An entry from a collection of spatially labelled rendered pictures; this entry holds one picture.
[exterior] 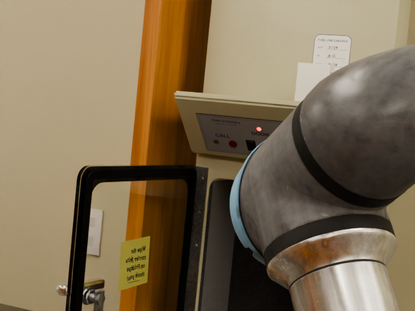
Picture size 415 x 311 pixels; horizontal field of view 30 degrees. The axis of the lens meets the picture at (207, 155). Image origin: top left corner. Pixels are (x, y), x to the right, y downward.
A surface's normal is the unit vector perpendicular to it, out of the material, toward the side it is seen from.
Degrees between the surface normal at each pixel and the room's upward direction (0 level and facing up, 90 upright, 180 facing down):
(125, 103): 90
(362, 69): 44
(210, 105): 135
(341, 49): 90
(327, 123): 86
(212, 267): 90
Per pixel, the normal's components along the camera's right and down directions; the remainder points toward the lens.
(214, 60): -0.39, 0.01
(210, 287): 0.92, 0.11
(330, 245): 0.02, 0.29
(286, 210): -0.64, -0.27
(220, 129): -0.34, 0.71
